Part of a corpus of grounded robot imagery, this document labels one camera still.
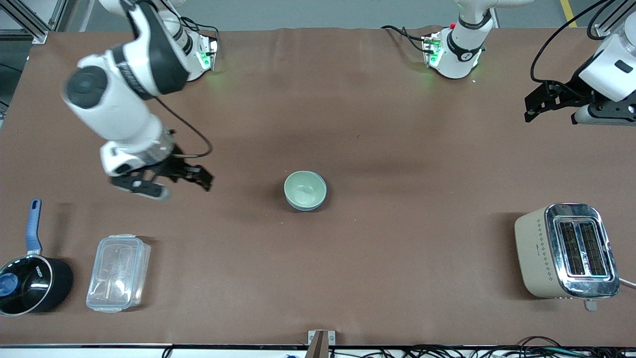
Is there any green bowl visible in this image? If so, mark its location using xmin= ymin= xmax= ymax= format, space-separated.
xmin=284 ymin=171 xmax=327 ymax=210

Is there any blue bowl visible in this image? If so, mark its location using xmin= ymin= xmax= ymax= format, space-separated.
xmin=285 ymin=174 xmax=328 ymax=212

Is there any brown table cover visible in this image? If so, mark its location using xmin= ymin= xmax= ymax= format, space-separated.
xmin=0 ymin=27 xmax=636 ymax=347

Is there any clear plastic food container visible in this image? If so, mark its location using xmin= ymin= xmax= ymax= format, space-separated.
xmin=86 ymin=234 xmax=151 ymax=313

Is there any cream and chrome toaster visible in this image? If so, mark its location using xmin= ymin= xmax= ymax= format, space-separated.
xmin=514 ymin=203 xmax=621 ymax=312

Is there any glass lid with blue knob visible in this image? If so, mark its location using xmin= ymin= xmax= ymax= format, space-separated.
xmin=0 ymin=256 xmax=53 ymax=315

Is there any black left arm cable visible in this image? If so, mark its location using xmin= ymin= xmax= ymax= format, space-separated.
xmin=530 ymin=0 xmax=614 ymax=90

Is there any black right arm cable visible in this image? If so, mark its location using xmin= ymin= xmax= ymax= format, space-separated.
xmin=156 ymin=97 xmax=214 ymax=159

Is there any aluminium frame profile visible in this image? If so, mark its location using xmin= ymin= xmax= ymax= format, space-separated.
xmin=0 ymin=0 xmax=70 ymax=44
xmin=595 ymin=0 xmax=636 ymax=39

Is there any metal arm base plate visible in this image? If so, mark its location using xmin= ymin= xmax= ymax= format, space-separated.
xmin=198 ymin=36 xmax=220 ymax=72
xmin=422 ymin=34 xmax=443 ymax=68

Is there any black arm base cable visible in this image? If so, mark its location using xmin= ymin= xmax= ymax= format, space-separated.
xmin=381 ymin=24 xmax=429 ymax=53
xmin=179 ymin=16 xmax=220 ymax=43

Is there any black saucepan with blue handle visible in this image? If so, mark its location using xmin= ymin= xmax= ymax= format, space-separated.
xmin=0 ymin=199 xmax=74 ymax=317

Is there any brown wooden post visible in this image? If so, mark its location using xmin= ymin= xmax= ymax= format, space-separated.
xmin=305 ymin=331 xmax=328 ymax=358

